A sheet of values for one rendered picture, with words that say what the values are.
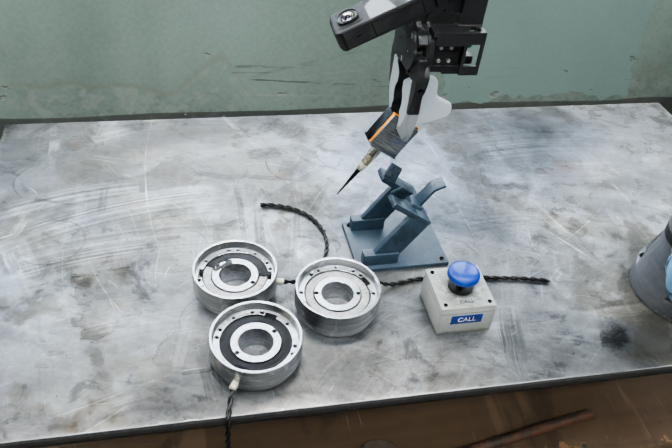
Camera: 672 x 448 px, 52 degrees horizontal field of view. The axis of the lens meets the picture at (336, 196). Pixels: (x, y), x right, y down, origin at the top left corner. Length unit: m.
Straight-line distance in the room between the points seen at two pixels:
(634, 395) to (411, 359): 0.50
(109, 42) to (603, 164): 1.68
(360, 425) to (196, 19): 1.62
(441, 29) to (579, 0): 1.98
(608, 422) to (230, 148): 0.73
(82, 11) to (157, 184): 1.38
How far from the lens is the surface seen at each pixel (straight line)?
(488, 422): 1.13
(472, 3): 0.79
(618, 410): 1.22
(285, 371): 0.78
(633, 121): 1.42
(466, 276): 0.85
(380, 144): 0.85
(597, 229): 1.11
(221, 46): 2.44
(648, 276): 1.01
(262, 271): 0.89
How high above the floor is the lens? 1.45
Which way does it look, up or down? 38 degrees down
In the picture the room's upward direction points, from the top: 5 degrees clockwise
